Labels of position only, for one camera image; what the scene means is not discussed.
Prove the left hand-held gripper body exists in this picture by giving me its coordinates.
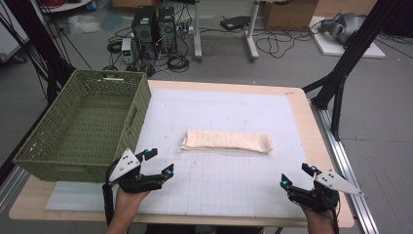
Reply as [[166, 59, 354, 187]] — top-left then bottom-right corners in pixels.
[[108, 148, 164, 195]]

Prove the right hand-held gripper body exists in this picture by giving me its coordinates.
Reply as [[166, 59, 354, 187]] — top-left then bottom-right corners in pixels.
[[287, 169, 364, 215]]

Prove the person's left hand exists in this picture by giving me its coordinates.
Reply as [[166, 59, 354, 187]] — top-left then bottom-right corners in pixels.
[[115, 186, 151, 214]]

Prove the person's right hand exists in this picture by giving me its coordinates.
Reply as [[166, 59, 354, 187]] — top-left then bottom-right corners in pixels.
[[300, 206, 335, 230]]

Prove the white grid mat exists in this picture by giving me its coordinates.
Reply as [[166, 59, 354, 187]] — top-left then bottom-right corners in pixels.
[[45, 88, 315, 219]]

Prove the green woven basket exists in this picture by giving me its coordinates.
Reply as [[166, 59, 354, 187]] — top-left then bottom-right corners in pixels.
[[12, 68, 153, 184]]

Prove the folded cream cloth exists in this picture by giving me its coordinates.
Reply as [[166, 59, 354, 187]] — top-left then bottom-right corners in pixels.
[[178, 129, 274, 156]]

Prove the small white power supply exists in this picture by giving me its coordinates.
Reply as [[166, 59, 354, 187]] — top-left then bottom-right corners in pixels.
[[120, 37, 135, 64]]

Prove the white floor board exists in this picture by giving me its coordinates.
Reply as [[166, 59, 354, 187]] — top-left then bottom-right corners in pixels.
[[309, 15, 387, 60]]

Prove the black computer tower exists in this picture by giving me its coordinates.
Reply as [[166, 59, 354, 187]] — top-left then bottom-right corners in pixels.
[[157, 6, 178, 55], [131, 5, 160, 60]]

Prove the white power strip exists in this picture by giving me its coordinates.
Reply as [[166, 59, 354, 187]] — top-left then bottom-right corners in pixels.
[[175, 24, 195, 35]]

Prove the clear plastic bag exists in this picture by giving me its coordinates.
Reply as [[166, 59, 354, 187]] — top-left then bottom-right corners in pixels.
[[67, 14, 102, 35]]

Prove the grey rounded machine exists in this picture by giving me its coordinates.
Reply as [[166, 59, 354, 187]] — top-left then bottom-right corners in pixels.
[[319, 12, 366, 46]]

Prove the flat black device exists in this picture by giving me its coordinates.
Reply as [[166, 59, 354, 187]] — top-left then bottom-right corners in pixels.
[[219, 15, 251, 32]]

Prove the large cardboard box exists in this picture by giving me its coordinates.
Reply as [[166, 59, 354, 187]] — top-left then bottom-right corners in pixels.
[[260, 0, 319, 32]]

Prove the right hand-held gripper black cable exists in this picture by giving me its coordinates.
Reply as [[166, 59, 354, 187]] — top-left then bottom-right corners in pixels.
[[329, 201, 341, 234]]

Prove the hand-held gripper black cable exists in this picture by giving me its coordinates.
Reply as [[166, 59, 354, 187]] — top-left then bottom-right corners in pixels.
[[329, 201, 341, 234], [101, 158, 122, 227]]

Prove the left hand-held gripper black cable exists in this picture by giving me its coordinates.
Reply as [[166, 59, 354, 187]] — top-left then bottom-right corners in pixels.
[[101, 158, 122, 227]]

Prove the aluminium rail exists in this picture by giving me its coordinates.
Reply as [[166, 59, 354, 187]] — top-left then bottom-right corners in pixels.
[[0, 165, 31, 213], [311, 100, 380, 234]]

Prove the coiled black cable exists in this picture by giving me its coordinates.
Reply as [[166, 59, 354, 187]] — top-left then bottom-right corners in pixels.
[[166, 54, 191, 74]]

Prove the tangled black floor cable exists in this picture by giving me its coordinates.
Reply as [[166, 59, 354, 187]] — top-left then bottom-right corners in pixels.
[[254, 28, 315, 60]]

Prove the black metal frame stand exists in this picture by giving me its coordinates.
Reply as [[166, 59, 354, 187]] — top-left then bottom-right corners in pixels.
[[301, 0, 403, 142], [2, 0, 76, 106]]

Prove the white desk frame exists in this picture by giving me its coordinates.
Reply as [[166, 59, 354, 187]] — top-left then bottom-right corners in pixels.
[[192, 0, 261, 63]]

